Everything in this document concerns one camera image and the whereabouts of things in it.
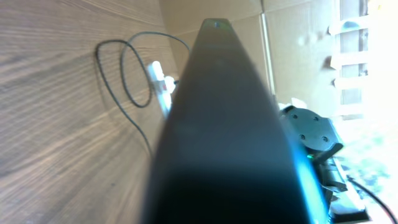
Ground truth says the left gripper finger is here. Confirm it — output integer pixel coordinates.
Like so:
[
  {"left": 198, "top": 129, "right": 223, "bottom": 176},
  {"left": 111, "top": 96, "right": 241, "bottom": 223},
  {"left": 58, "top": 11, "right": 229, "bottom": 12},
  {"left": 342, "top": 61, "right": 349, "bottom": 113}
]
[{"left": 141, "top": 19, "right": 329, "bottom": 223}]

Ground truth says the black USB charging cable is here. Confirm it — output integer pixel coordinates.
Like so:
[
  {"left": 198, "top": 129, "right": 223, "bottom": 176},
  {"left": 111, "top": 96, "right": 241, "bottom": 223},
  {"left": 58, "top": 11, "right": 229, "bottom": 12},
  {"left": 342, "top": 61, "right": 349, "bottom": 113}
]
[{"left": 95, "top": 30, "right": 191, "bottom": 156}]

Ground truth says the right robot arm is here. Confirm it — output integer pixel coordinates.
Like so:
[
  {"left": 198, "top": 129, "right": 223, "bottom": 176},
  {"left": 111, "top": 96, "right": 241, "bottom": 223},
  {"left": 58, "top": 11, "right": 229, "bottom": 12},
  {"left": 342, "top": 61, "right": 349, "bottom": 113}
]
[{"left": 280, "top": 106, "right": 370, "bottom": 223}]

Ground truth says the white USB charger plug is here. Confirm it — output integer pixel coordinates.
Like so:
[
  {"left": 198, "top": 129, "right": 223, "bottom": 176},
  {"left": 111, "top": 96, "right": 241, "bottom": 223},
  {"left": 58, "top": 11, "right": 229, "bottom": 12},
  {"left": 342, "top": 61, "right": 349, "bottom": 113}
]
[{"left": 164, "top": 76, "right": 178, "bottom": 94}]

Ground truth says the white power strip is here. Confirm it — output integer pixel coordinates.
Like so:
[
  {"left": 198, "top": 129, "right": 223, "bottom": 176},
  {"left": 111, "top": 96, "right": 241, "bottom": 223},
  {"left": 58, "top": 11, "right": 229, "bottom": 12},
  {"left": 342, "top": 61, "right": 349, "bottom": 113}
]
[{"left": 147, "top": 61, "right": 172, "bottom": 118}]

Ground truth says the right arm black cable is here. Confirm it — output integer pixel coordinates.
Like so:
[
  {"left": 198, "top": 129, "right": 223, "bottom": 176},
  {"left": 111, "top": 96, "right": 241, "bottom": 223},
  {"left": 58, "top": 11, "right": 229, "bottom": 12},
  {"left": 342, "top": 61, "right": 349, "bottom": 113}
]
[{"left": 346, "top": 175, "right": 398, "bottom": 224}]

